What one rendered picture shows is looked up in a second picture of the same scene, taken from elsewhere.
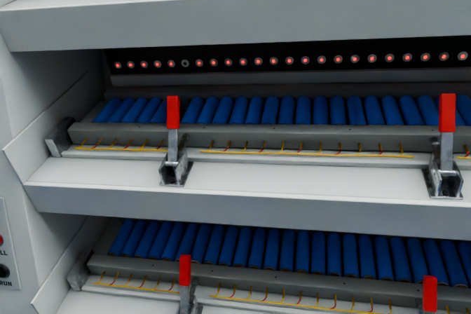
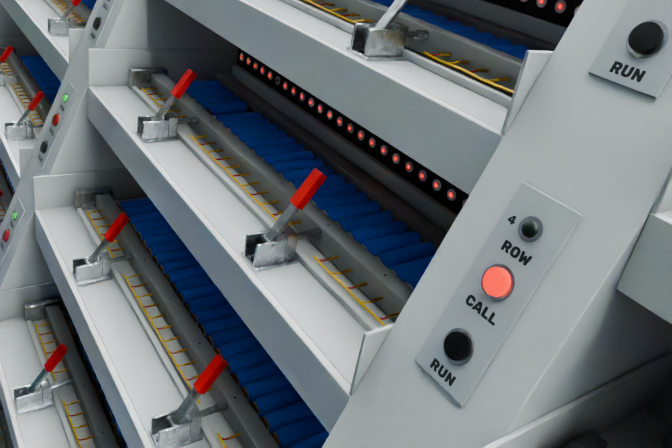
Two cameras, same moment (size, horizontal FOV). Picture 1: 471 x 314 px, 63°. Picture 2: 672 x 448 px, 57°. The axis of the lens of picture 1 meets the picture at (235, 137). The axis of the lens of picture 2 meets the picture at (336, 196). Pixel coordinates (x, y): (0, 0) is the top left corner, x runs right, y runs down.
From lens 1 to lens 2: 0.49 m
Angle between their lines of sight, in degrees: 32
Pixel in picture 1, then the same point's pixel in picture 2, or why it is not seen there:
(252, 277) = (158, 284)
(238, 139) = (219, 143)
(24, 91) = (138, 22)
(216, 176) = (169, 153)
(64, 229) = (103, 154)
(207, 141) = (205, 134)
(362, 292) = (199, 359)
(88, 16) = not seen: outside the picture
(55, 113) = (157, 58)
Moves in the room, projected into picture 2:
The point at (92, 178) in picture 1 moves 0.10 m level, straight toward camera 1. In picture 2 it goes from (119, 107) to (64, 101)
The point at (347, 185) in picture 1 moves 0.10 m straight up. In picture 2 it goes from (218, 212) to (266, 117)
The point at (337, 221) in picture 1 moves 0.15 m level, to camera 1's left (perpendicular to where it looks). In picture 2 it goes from (190, 238) to (111, 164)
